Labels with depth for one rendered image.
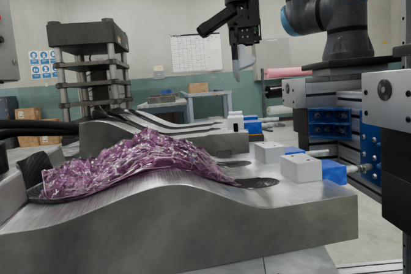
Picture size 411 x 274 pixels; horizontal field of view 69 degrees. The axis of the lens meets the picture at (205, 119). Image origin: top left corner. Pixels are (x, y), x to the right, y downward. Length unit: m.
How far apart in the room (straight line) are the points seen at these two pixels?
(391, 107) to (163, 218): 0.38
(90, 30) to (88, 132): 3.97
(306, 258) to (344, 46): 0.75
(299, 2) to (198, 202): 0.88
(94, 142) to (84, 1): 6.95
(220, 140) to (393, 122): 0.32
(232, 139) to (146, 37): 6.61
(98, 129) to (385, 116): 0.56
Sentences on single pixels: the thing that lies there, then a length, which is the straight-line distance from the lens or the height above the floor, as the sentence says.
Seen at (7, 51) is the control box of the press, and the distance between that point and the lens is 1.38.
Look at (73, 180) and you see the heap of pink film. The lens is 0.40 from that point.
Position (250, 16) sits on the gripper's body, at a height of 1.16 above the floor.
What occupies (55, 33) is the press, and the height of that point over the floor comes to 1.88.
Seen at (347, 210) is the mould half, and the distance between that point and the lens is 0.39.
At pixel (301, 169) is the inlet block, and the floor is 0.87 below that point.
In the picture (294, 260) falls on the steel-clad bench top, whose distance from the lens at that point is 0.36.
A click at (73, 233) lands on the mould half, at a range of 0.33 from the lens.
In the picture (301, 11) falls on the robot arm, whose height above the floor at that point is 1.21.
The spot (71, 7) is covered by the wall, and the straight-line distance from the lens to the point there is 7.64.
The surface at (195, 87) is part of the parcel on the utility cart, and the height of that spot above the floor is 0.99.
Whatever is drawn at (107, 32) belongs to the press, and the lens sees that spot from 4.58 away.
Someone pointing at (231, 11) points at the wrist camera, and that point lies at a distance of 0.80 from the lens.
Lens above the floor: 0.99
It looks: 6 degrees down
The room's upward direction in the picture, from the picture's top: 4 degrees counter-clockwise
